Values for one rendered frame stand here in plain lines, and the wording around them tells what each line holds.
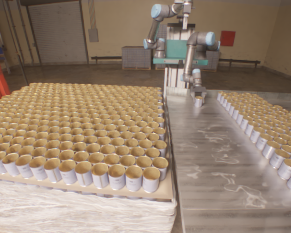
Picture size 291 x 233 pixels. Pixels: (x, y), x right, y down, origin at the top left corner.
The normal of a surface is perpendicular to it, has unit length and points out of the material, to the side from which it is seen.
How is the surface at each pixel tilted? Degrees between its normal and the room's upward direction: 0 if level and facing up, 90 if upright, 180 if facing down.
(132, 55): 91
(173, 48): 90
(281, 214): 0
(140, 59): 91
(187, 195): 0
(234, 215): 0
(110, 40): 90
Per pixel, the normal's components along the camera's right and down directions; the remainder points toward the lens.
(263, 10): -0.06, 0.48
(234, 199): 0.00, -0.88
